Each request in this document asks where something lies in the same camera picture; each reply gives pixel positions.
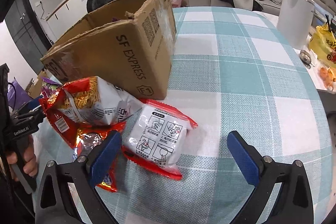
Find white noodle snack bag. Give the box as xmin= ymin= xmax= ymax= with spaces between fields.
xmin=121 ymin=99 xmax=198 ymax=181

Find white side table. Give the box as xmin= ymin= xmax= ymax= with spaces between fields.
xmin=256 ymin=11 xmax=335 ymax=94

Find white kitchen cabinet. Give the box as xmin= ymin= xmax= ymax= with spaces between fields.
xmin=47 ymin=0 xmax=87 ymax=41

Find red chocolate Oreo pack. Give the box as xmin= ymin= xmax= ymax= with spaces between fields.
xmin=73 ymin=122 xmax=126 ymax=192

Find orange fruits in bag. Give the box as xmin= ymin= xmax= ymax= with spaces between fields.
xmin=318 ymin=67 xmax=335 ymax=92

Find purple snack bag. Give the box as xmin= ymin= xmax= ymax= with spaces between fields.
xmin=41 ymin=77 xmax=62 ymax=98

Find brown SF cardboard box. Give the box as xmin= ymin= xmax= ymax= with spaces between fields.
xmin=41 ymin=0 xmax=177 ymax=100

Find small cardboard box on floor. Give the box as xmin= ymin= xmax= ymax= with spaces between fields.
xmin=25 ymin=71 xmax=48 ymax=99

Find person's left hand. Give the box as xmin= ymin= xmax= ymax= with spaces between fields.
xmin=5 ymin=135 xmax=39 ymax=183

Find yellow plastic bag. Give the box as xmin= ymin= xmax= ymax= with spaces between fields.
xmin=309 ymin=23 xmax=335 ymax=68

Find teal plaid tablecloth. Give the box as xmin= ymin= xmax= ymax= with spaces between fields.
xmin=99 ymin=7 xmax=335 ymax=223

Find pink cloth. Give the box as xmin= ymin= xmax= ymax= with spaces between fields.
xmin=170 ymin=0 xmax=188 ymax=8

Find dark glass door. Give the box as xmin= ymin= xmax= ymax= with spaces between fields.
xmin=5 ymin=0 xmax=52 ymax=74

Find metal key fob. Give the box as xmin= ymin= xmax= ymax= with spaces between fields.
xmin=299 ymin=50 xmax=311 ymax=69

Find white trash bin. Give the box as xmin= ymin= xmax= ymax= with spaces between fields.
xmin=277 ymin=0 xmax=315 ymax=50

